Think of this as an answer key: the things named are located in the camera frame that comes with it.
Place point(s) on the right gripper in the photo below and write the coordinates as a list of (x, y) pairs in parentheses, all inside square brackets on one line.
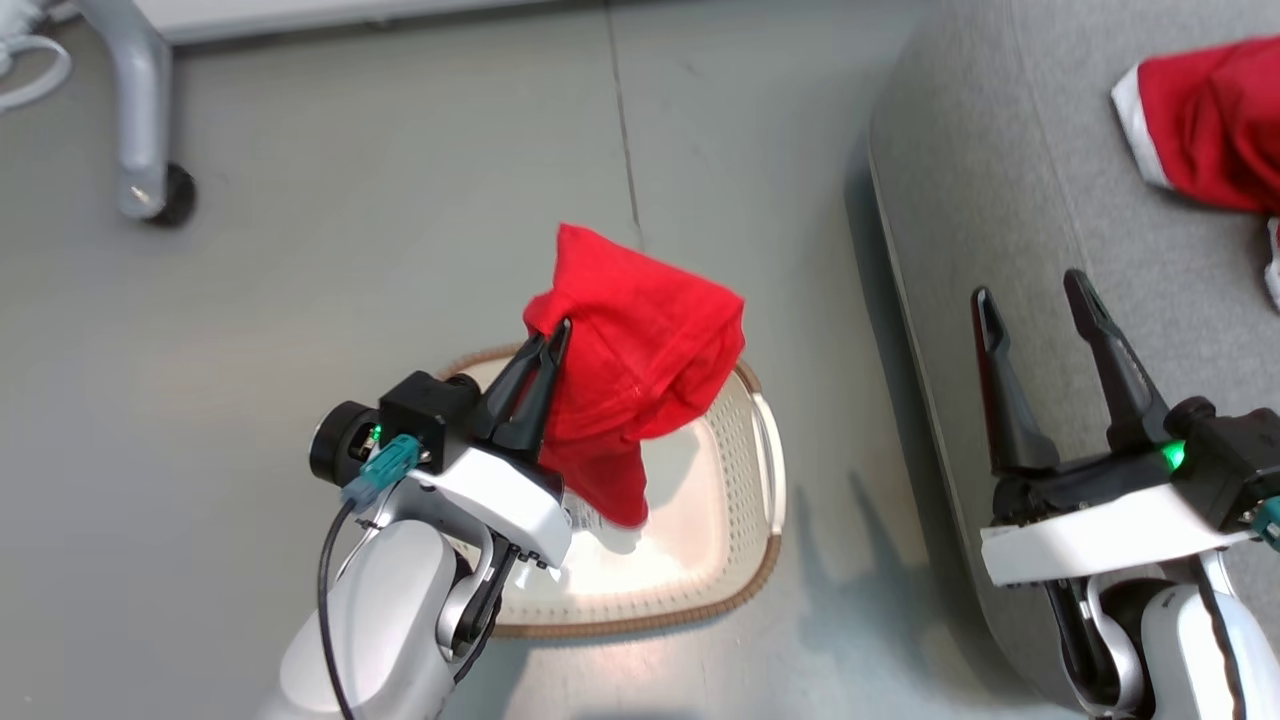
[(1090, 535)]

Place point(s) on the white plastic laundry basket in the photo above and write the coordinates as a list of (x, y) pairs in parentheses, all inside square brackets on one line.
[(700, 520)]

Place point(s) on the red and white garment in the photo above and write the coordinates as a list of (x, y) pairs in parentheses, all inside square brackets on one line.
[(1215, 120)]

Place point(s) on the red cloth garment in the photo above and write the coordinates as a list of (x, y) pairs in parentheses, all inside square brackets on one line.
[(640, 350)]

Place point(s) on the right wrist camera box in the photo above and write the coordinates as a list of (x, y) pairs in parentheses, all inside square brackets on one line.
[(1235, 460)]

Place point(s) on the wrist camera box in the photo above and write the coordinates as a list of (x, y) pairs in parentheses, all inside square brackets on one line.
[(1235, 460), (420, 415)]

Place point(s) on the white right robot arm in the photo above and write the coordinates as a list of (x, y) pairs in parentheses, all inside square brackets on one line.
[(1190, 650)]

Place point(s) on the black caster wheel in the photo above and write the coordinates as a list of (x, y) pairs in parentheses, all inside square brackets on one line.
[(178, 195)]

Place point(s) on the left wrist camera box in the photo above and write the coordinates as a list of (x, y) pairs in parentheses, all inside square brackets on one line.
[(420, 415)]

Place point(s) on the grey fabric sofa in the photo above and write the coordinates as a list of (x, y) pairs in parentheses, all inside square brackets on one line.
[(1000, 180)]

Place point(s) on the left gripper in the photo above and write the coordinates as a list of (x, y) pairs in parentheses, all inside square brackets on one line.
[(500, 500)]

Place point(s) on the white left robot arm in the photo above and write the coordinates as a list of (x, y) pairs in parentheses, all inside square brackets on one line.
[(380, 620)]

